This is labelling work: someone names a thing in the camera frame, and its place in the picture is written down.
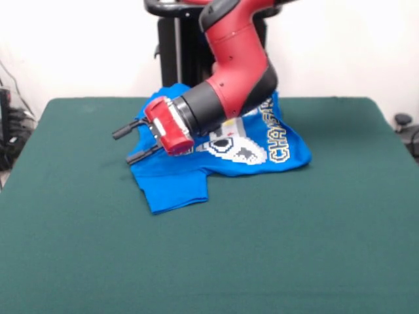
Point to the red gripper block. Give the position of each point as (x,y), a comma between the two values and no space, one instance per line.
(168,126)

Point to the blue printed t-shirt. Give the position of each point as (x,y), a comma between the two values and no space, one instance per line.
(176,183)

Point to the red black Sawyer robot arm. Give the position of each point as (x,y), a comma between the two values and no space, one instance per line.
(235,72)

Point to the dark green table cloth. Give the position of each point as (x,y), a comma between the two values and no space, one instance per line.
(294,229)

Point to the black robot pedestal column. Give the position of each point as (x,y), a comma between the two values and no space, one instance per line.
(176,49)

